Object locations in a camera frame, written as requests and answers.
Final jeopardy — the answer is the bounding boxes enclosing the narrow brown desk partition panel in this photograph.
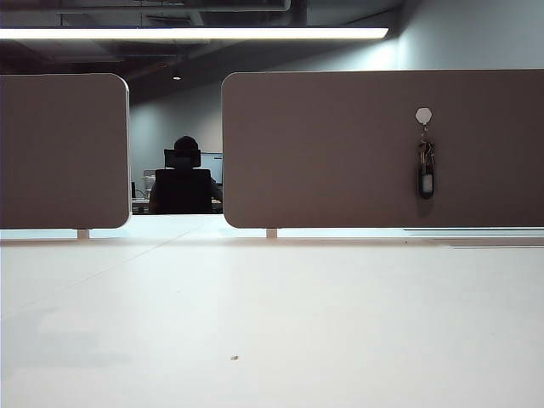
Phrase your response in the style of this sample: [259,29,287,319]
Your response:
[0,72,131,230]

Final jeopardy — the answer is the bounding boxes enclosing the white adhesive wall hook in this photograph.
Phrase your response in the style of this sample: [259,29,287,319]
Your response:
[415,107,434,137]

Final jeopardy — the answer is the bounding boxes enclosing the background computer monitor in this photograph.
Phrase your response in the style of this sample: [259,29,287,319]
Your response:
[200,151,224,184]

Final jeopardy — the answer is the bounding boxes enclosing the key bunch with black fob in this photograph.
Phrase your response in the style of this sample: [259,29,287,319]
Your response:
[415,134,438,200]

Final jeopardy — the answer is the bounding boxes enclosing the long ceiling light strip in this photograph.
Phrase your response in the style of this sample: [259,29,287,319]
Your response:
[0,27,389,42]

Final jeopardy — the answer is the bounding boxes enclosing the wide brown desk partition panel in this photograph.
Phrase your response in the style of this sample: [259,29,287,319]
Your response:
[220,69,544,230]

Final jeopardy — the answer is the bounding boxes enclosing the background desk with clutter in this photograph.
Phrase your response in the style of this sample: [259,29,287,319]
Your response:
[130,195,224,215]

